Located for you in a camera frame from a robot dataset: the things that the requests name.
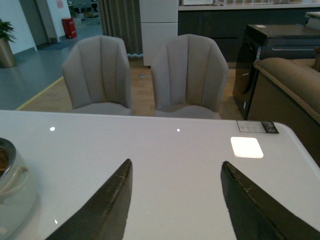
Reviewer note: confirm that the dark kitchen counter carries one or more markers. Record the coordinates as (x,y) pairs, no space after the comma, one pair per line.
(225,20)

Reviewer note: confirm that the green potted plant gold planter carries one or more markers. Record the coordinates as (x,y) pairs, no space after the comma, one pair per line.
(7,59)

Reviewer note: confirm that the blue floor mat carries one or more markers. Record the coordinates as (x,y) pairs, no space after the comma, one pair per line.
(56,46)

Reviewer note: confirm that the yellow corn cob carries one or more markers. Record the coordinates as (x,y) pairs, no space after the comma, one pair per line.
(4,161)

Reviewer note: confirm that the beige upholstered chair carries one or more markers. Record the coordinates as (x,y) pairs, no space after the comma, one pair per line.
(189,73)
(98,78)

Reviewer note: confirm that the white tall cabinet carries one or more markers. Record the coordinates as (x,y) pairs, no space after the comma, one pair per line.
(158,21)

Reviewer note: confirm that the left beige upholstered chair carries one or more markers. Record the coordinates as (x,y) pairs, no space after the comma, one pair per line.
(98,78)

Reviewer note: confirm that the black washing machine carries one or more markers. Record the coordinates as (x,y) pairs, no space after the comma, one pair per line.
(276,48)

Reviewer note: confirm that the red box on floor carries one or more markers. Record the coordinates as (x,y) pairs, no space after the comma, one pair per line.
(69,27)

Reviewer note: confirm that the beige electric cooking pot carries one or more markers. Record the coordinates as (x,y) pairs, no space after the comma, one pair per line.
(17,191)

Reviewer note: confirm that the brown sofa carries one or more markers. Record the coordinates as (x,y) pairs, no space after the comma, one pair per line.
(293,100)

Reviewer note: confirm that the label sticker on table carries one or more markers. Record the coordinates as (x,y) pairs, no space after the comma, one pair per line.
(257,126)

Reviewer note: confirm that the right beige upholstered chair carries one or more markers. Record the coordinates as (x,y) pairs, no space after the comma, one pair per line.
(189,73)

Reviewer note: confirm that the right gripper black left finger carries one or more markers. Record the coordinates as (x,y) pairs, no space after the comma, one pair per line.
(104,215)

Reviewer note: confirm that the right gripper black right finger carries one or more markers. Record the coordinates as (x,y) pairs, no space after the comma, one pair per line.
(255,215)

